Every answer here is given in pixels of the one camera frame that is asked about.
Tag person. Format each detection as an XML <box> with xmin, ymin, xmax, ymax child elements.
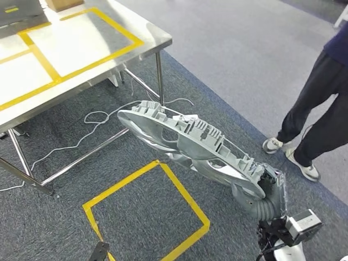
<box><xmin>261</xmin><ymin>3</ymin><xmax>348</xmax><ymax>183</ymax></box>

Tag white floor cable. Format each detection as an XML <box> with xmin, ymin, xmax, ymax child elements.
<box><xmin>0</xmin><ymin>97</ymin><xmax>195</xmax><ymax>192</ymax></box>

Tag yellow tape rectangle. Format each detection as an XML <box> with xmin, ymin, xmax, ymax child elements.
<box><xmin>0</xmin><ymin>43</ymin><xmax>63</xmax><ymax>113</ymax></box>
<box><xmin>17</xmin><ymin>6</ymin><xmax>145</xmax><ymax>83</ymax></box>

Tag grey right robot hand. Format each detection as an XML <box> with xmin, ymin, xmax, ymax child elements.
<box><xmin>230</xmin><ymin>163</ymin><xmax>289</xmax><ymax>222</ymax></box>

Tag grey plastic wheel hubcap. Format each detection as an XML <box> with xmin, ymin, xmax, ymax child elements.
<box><xmin>116</xmin><ymin>100</ymin><xmax>266</xmax><ymax>201</ymax></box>

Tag stainless steel workbench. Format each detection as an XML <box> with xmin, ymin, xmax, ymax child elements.
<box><xmin>0</xmin><ymin>0</ymin><xmax>174</xmax><ymax>197</ymax></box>

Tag brown cardboard box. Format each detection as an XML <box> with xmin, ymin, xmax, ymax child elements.
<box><xmin>45</xmin><ymin>0</ymin><xmax>85</xmax><ymax>13</ymax></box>

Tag yellow floor tape square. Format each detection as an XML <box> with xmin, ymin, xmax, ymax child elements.
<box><xmin>82</xmin><ymin>160</ymin><xmax>211</xmax><ymax>261</ymax></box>

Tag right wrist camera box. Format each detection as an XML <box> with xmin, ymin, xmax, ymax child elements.
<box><xmin>285</xmin><ymin>209</ymin><xmax>323</xmax><ymax>246</ymax></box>

